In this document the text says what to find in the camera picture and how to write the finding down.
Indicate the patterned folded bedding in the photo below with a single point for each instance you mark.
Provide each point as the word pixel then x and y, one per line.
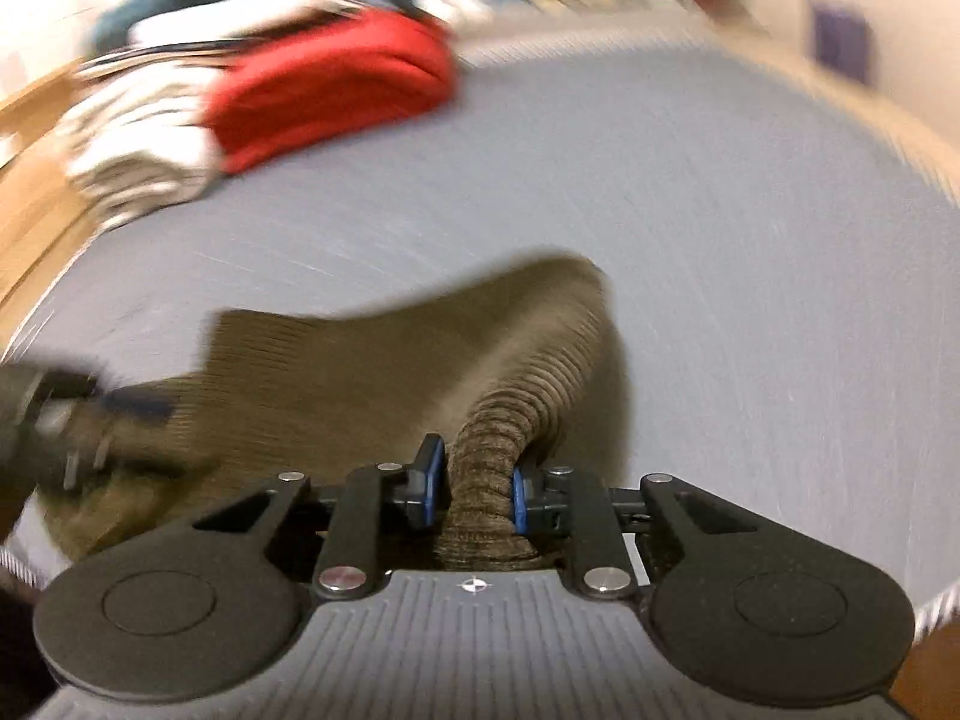
pixel 210 33

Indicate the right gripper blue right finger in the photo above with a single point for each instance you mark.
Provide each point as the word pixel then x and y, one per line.
pixel 604 541

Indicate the purple paper on wall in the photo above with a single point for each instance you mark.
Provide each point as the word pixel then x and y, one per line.
pixel 842 40

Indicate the grey quilted mattress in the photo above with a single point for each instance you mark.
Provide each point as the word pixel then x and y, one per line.
pixel 782 254

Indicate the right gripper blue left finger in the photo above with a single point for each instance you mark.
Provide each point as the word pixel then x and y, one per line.
pixel 343 541

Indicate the red folded quilt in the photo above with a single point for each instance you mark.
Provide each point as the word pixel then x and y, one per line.
pixel 377 68

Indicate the olive corduroy pants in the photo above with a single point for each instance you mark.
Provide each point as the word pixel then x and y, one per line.
pixel 497 368

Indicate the white folded blanket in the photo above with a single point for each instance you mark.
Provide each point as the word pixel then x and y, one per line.
pixel 136 144

